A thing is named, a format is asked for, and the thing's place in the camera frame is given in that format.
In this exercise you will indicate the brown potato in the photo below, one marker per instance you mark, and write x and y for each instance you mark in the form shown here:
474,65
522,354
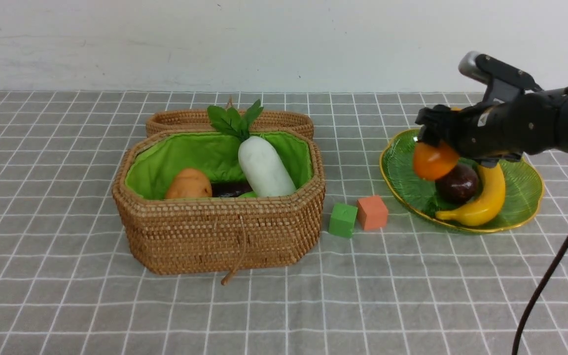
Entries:
189,183

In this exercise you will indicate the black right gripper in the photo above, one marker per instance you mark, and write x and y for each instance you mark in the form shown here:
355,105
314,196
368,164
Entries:
526,125

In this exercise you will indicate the green glass leaf plate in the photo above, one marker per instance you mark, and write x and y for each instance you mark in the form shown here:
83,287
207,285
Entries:
524,188

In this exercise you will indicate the orange yellow mango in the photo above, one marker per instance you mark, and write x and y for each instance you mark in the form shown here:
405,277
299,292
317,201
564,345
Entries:
431,163

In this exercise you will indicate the yellow banana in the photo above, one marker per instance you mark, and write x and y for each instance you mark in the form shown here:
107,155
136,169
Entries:
486,206

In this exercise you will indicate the white radish with leaves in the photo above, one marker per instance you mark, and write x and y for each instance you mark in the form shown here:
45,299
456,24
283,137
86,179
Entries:
259,161

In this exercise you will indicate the green foam cube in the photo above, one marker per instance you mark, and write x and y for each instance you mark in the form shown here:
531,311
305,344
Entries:
342,220

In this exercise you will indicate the woven wicker basket lid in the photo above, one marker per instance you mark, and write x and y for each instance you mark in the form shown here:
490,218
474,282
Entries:
197,119

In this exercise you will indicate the orange foam cube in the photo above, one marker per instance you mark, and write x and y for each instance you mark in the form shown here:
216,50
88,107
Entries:
372,213

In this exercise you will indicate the dark purple passion fruit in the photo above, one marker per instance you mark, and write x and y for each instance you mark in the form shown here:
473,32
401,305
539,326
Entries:
459,185

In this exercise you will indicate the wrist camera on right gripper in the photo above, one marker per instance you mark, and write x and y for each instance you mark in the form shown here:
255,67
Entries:
503,82

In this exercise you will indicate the grey checkered tablecloth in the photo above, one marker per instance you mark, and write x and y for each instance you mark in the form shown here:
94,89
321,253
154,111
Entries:
69,286

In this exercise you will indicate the green bitter gourd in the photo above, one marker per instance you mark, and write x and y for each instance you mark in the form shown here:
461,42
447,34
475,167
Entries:
250,194

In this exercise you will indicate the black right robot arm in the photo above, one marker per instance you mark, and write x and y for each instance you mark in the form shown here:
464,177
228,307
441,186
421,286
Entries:
560,97

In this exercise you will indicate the purple eggplant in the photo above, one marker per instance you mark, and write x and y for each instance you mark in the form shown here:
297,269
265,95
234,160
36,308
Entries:
230,189

